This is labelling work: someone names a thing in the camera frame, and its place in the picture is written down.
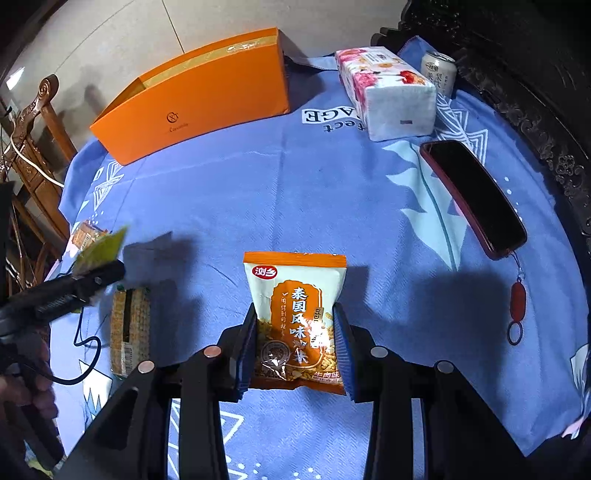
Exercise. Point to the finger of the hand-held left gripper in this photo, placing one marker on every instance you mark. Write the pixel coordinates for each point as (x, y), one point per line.
(101, 279)

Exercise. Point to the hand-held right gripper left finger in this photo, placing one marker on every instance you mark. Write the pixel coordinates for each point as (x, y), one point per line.
(247, 360)

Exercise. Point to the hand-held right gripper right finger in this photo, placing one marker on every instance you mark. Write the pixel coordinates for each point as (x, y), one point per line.
(345, 360)

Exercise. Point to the yellow-green snack packet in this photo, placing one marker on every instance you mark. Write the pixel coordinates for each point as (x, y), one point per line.
(104, 249)

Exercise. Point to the orange and white snack packet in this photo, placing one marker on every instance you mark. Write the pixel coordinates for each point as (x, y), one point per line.
(295, 295)

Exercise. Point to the orange cardboard box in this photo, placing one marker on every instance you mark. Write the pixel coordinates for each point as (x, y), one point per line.
(198, 101)

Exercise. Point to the person's left hand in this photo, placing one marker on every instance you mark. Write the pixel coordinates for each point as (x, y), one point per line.
(39, 397)

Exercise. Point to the orange cracker packet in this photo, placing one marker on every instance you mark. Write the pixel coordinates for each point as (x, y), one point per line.
(85, 235)

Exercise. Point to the yellow corn snack packet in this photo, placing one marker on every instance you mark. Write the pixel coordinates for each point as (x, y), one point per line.
(131, 332)

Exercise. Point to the blue printed tablecloth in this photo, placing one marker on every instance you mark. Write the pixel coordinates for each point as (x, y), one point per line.
(323, 207)

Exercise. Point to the red phone charm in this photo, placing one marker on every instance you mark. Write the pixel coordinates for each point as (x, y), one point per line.
(517, 300)

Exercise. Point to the carved wooden chair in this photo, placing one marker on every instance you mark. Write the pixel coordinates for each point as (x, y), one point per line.
(34, 108)

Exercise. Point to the phone in red case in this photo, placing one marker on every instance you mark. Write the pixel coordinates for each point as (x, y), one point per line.
(475, 198)

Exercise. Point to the floral tissue pack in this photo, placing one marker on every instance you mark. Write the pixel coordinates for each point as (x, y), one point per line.
(392, 106)

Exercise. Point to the white drink can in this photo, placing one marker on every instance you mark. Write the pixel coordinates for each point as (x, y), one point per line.
(441, 76)

